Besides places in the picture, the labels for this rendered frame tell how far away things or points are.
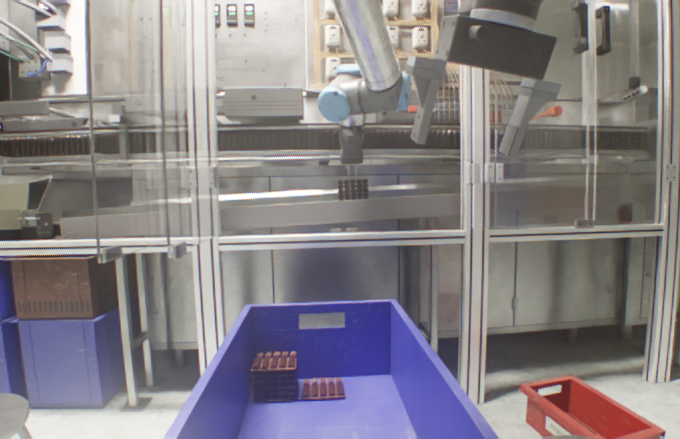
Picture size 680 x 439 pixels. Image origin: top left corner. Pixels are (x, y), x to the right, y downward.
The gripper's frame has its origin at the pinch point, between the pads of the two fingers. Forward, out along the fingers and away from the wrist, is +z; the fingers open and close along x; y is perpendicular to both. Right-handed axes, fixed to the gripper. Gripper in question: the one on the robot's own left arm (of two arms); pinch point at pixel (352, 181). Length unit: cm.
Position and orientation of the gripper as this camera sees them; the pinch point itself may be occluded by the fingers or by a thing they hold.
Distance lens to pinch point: 120.4
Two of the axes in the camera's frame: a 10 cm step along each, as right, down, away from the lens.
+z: 0.2, 7.7, 6.4
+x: -10.0, 0.6, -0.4
